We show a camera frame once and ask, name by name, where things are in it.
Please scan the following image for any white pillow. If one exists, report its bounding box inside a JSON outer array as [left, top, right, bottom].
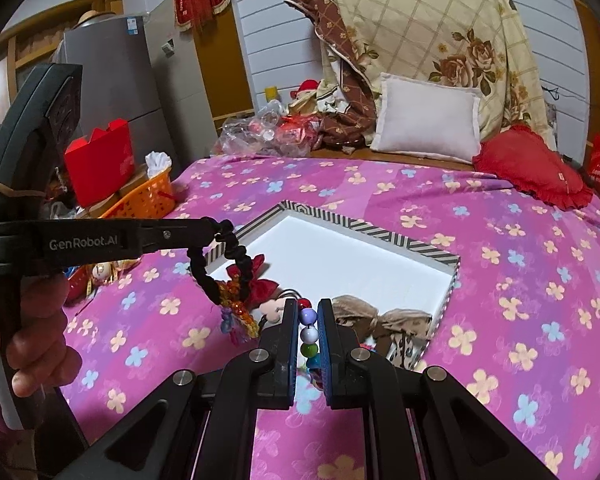
[[369, 72, 482, 163]]

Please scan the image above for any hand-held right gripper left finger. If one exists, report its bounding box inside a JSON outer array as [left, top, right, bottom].
[[55, 299, 301, 480]]

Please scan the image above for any floral quilt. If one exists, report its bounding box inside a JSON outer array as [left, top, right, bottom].
[[285, 0, 558, 151]]

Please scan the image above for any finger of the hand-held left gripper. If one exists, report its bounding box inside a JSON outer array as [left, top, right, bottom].
[[140, 216, 222, 257]]

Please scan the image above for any wooden door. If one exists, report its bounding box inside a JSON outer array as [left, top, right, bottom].
[[192, 5, 257, 122]]

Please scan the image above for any beige printed ribbon bow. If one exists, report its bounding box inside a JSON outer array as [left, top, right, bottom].
[[375, 332, 429, 368]]

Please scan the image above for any white tissue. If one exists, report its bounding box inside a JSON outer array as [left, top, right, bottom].
[[145, 151, 174, 180]]

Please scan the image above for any red satin bow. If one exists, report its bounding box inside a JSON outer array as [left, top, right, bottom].
[[227, 255, 282, 309]]

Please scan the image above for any grey refrigerator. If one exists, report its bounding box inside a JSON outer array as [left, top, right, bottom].
[[50, 0, 216, 171]]

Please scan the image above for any tan rubber band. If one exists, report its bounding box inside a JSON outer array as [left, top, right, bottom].
[[0, 172, 47, 200]]

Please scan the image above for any red ruffled cushion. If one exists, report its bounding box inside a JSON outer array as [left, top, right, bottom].
[[472, 125, 595, 211]]

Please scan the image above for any white curved band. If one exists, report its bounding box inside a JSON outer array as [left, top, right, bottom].
[[0, 352, 25, 431]]

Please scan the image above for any pink floral blanket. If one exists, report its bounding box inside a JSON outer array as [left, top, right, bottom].
[[60, 155, 600, 480]]

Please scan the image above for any white egg ornament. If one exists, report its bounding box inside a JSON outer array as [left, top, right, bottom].
[[91, 261, 117, 287]]

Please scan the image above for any striped cardboard box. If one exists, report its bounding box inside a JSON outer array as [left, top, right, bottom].
[[205, 200, 462, 372]]

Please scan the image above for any black beaded scrunchie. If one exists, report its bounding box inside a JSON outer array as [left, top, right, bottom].
[[186, 219, 262, 338]]

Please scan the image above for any person's left hand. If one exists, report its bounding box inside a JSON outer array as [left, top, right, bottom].
[[0, 275, 83, 401]]

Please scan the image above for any clear plastic bag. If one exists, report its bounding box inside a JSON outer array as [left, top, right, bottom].
[[214, 101, 326, 158]]

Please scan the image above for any brown plush bow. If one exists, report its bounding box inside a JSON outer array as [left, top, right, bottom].
[[330, 295, 433, 342]]

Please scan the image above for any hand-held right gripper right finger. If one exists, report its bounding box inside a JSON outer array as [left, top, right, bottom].
[[317, 299, 561, 480]]

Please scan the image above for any straw hat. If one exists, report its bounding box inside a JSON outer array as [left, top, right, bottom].
[[77, 10, 117, 27]]

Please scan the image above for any orange plastic basket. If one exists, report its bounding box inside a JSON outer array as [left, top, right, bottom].
[[97, 167, 176, 221]]

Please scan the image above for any stuffed toy with red hat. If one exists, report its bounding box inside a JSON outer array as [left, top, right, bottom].
[[290, 79, 322, 111]]

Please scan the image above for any colourful bead bracelet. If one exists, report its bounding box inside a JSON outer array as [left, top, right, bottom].
[[297, 297, 327, 386]]

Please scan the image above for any red gift bag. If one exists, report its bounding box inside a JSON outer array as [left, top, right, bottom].
[[64, 119, 135, 207]]

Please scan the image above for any white butterfly hair tie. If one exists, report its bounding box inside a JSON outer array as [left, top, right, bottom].
[[259, 287, 301, 322]]

